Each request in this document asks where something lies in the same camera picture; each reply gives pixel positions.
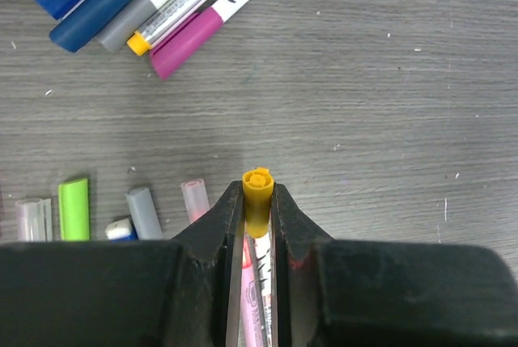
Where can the yellow end rainbow pen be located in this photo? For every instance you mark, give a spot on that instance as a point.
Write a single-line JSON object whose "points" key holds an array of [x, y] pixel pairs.
{"points": [[263, 257]]}

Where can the clear pen cap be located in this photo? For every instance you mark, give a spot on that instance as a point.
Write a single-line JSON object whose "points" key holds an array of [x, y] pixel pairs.
{"points": [[34, 220]]}

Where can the dark blue cap marker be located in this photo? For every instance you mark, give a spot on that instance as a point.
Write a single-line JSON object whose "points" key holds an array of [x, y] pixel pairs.
{"points": [[82, 24]]}

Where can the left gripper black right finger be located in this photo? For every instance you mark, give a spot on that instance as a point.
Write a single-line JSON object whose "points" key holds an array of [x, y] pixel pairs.
{"points": [[343, 292]]}

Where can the green pen cap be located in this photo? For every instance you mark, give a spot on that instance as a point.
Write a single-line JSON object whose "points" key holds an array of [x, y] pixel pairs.
{"points": [[73, 205]]}

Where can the pink translucent pen cap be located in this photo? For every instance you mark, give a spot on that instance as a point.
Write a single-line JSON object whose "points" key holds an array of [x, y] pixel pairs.
{"points": [[195, 198]]}

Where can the lilac pen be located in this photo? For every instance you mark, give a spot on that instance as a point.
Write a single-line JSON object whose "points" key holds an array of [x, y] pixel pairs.
{"points": [[249, 308]]}

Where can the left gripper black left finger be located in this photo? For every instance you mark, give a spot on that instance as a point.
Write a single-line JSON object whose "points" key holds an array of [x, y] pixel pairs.
{"points": [[183, 291]]}

